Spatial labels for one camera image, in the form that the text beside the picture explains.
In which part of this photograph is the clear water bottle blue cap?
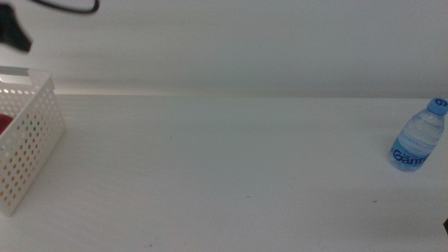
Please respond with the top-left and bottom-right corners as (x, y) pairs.
(388, 97), (448, 172)

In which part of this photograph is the red cola can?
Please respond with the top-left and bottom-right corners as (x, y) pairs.
(0, 114), (14, 136)

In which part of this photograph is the white perforated plastic basket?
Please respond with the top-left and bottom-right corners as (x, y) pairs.
(0, 66), (67, 217)

